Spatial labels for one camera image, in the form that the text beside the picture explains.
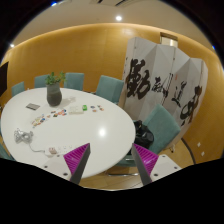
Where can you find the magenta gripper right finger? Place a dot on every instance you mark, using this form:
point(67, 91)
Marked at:
point(145, 161)

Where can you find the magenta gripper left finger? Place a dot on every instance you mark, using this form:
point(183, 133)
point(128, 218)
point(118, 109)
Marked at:
point(76, 161)

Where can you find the white charger plug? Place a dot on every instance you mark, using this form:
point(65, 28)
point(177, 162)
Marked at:
point(52, 151)

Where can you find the white power strip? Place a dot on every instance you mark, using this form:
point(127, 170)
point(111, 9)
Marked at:
point(61, 150)

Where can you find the black bag on chair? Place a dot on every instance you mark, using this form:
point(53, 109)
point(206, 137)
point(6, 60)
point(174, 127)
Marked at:
point(144, 137)

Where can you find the teal chair near right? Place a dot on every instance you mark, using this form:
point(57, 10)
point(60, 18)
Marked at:
point(163, 126)

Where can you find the teal chair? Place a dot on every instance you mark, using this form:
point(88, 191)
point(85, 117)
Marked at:
point(163, 126)
point(18, 88)
point(74, 81)
point(40, 81)
point(109, 88)

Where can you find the white flat box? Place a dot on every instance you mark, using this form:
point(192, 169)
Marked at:
point(75, 110)

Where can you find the white oval table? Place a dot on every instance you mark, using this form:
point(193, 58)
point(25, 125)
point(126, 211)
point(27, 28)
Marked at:
point(105, 126)

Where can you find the green small item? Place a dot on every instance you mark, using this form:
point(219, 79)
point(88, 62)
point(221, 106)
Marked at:
point(84, 107)

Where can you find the grey plant pot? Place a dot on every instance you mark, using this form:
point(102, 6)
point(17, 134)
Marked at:
point(54, 95)

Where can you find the teal chair far right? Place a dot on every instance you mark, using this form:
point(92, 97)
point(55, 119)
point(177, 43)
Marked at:
point(109, 88)

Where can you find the teal chair far middle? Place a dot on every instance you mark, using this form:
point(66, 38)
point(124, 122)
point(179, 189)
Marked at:
point(74, 81)

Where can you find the green potted plant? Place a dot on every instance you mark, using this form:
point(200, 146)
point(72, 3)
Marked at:
point(52, 78)

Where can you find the teal chair far left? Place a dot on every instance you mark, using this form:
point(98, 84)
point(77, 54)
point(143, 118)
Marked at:
point(40, 81)

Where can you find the white calligraphy folding screen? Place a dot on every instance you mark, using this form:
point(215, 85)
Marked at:
point(161, 74)

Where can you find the teal chair leftmost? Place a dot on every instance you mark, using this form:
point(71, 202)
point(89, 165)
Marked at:
point(18, 88)

